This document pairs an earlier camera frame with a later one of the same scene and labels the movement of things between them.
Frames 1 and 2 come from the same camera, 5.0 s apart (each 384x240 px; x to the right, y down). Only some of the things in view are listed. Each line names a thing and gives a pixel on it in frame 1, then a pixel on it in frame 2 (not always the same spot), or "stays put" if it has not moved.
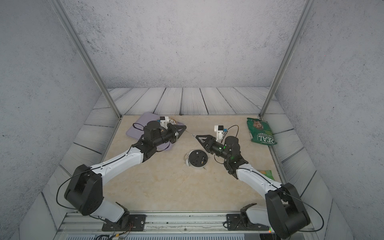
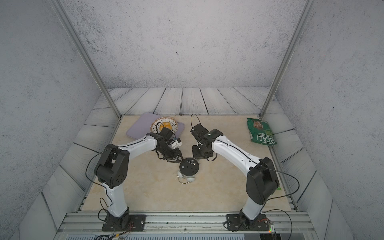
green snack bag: [260, 132] stays put
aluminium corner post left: [81, 48] stays put
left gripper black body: [165, 136] to [170, 154]
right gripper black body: [219, 150] to [198, 152]
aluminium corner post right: [307, 8] stays put
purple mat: [136, 130] stays put
